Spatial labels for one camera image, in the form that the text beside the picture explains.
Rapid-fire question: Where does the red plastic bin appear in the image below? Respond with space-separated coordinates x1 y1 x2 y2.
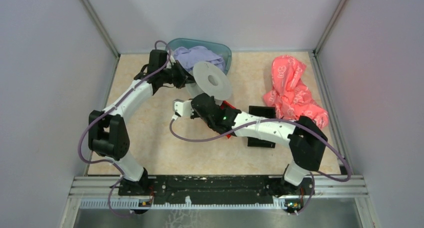
220 100 237 141

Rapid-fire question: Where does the teal plastic basin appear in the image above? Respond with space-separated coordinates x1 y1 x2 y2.
168 38 232 75

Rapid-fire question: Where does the grey slotted cable duct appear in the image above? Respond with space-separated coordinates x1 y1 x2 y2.
79 197 300 210

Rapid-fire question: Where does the purple cloth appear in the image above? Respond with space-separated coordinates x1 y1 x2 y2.
173 45 226 72

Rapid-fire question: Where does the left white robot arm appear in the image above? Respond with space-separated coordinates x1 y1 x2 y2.
86 49 195 195

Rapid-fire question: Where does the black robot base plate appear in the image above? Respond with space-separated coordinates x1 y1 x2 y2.
118 175 312 205

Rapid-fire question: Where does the black plastic bin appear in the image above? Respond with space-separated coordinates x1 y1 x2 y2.
247 105 276 149

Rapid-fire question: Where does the grey plastic cable spool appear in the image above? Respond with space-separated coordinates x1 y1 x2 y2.
185 61 233 101

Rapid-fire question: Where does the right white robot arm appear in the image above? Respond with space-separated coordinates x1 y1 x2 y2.
190 93 328 194

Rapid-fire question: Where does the pink patterned cloth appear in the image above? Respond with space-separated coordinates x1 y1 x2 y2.
262 55 330 129

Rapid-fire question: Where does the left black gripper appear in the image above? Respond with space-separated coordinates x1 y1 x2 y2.
161 59 199 89

